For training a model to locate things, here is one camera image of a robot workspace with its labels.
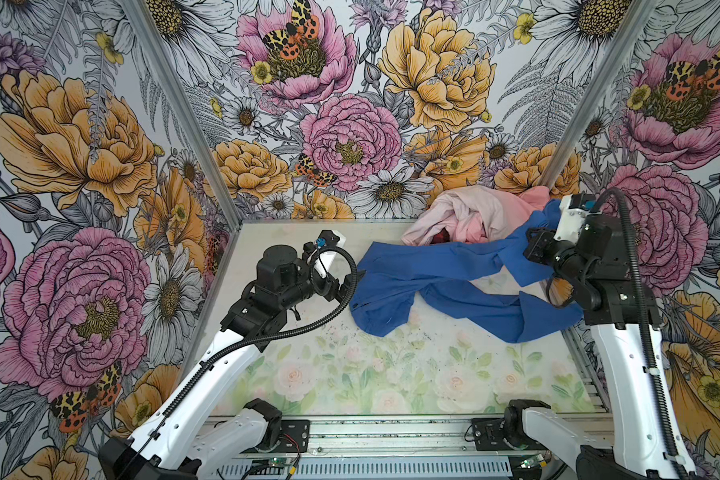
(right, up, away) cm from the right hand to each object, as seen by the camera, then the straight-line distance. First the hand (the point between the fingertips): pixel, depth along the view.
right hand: (524, 242), depth 68 cm
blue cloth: (-29, -11, +27) cm, 41 cm away
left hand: (-40, -6, +2) cm, 40 cm away
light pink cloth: (-7, +13, +35) cm, 38 cm away
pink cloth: (+20, +14, +43) cm, 49 cm away
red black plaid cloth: (-9, +3, +38) cm, 39 cm away
